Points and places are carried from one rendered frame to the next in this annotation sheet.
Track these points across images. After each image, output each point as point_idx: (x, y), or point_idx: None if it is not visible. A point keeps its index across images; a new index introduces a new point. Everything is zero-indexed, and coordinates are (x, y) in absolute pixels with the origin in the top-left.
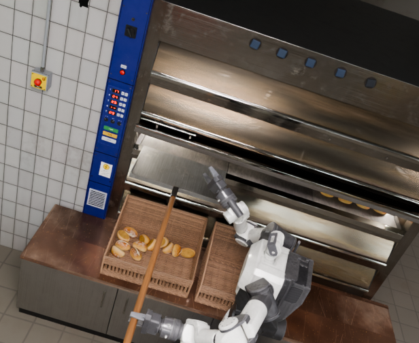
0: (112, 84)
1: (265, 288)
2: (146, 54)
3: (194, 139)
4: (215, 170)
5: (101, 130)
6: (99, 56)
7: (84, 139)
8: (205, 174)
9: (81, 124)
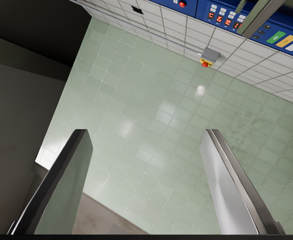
0: (201, 16)
1: None
2: None
3: None
4: (50, 170)
5: (274, 46)
6: (179, 14)
7: (292, 58)
8: (206, 148)
9: (266, 52)
